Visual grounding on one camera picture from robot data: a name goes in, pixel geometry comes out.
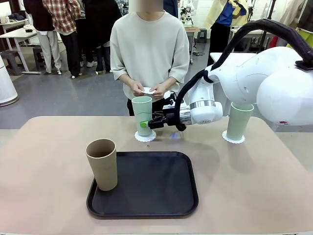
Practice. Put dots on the person in plaid shirt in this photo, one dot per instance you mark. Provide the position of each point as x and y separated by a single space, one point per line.
63 14

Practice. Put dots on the black tripod stand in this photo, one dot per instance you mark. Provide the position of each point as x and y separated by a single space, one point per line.
270 9

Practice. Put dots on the person's left hand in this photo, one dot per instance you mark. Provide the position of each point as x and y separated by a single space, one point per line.
160 92

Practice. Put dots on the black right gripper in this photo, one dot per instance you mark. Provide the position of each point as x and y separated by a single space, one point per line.
171 118

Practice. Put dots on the person in neon green trousers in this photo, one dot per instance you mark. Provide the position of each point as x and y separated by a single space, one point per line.
303 34

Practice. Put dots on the person's left forearm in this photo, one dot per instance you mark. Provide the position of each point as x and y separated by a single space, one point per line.
170 82

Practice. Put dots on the small grey stool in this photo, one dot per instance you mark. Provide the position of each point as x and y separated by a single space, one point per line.
201 34

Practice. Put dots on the white workbench table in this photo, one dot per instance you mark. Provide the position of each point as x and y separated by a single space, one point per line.
256 34

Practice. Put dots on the person in beige sweater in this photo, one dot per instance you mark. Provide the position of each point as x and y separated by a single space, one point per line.
149 49

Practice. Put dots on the black plastic serving tray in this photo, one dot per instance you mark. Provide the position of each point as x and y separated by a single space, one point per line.
151 191

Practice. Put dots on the white cylindrical air purifier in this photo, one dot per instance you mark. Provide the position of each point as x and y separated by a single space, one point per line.
7 85

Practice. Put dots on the brown plastic cup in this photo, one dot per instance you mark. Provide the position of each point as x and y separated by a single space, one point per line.
105 171

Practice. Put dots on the grey plastic stool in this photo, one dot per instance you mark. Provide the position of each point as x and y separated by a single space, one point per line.
12 56

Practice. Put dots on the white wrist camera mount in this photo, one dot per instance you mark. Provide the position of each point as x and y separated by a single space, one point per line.
171 98

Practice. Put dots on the person's right hand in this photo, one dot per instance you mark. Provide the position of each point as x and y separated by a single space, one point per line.
139 88

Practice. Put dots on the person in yellow jacket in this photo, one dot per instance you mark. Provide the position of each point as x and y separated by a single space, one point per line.
220 36

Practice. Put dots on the small wooden table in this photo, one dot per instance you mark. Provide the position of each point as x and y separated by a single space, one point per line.
193 29

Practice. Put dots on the person in maroon jacket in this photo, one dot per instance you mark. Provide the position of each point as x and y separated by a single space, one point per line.
36 14

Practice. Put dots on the person in beige coat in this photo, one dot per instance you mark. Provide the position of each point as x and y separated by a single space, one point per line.
289 9

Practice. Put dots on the person in black coat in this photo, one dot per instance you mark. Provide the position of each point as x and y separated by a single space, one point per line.
100 24

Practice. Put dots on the white desk with legs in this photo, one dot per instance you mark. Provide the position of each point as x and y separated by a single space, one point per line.
17 34

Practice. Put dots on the light green plastic cup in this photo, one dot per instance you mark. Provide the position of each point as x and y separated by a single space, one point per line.
141 110
238 124

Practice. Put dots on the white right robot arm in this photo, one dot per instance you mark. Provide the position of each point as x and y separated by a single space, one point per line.
244 78

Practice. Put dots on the person's right forearm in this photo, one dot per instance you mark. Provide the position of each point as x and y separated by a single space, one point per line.
127 80

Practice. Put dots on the large white table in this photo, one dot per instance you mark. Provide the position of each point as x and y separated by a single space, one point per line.
220 57

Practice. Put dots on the small white robot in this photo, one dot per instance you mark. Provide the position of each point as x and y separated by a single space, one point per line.
187 9

